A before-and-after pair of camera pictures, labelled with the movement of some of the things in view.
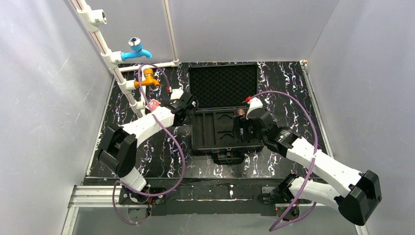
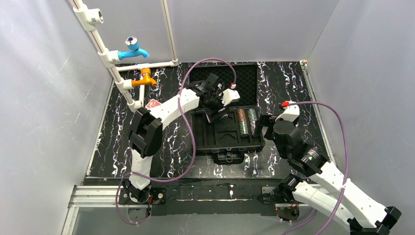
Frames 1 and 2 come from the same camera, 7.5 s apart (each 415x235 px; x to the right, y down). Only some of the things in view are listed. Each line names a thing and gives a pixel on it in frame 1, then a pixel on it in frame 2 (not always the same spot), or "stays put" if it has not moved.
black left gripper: x=189 y=105 to x=214 y=110
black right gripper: x=247 y=130 to x=265 y=126
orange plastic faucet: x=149 y=81 stays put
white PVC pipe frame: x=89 y=19 stays put
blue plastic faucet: x=135 y=45 stays put
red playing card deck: x=153 y=104 stays put
